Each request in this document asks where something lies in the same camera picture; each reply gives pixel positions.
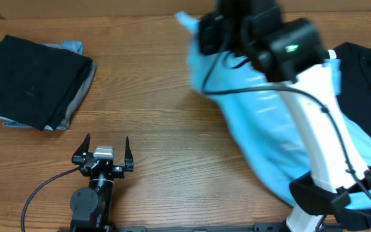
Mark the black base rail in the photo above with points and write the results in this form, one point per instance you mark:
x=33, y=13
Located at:
x=257, y=227

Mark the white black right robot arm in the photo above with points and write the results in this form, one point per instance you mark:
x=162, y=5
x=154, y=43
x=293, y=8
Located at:
x=291, y=56

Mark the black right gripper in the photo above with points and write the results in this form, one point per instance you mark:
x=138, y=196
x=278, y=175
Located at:
x=207, y=26

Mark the folded black garment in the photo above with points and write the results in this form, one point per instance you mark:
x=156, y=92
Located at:
x=37, y=82

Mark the cardboard back wall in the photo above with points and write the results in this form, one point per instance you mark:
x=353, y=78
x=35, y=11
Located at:
x=29, y=9

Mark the black t-shirt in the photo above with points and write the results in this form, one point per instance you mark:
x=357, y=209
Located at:
x=353, y=90

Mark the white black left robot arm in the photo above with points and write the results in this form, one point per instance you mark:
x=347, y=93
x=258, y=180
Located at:
x=91, y=205

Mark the folded light blue garment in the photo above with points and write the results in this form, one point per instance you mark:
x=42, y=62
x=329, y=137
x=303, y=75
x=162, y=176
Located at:
x=74, y=46

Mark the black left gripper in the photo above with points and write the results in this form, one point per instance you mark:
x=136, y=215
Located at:
x=118, y=171

